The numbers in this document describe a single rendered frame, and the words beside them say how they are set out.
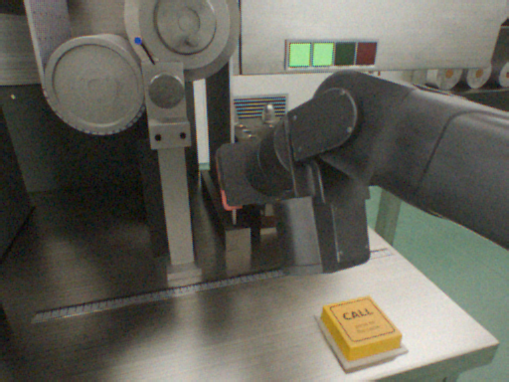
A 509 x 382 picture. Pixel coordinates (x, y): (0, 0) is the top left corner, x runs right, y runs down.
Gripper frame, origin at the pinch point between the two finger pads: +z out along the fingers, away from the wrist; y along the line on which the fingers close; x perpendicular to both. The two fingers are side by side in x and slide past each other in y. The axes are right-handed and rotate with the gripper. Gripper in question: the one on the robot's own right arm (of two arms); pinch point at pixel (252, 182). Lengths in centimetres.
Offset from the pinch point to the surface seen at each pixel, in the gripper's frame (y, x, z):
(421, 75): 75, 34, 48
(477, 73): 286, 100, 205
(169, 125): -9.5, 8.2, -1.6
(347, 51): 37, 33, 29
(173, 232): -10.7, -4.5, 9.1
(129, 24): -12.6, 21.6, -1.8
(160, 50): -9.2, 18.4, -0.9
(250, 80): 78, 124, 247
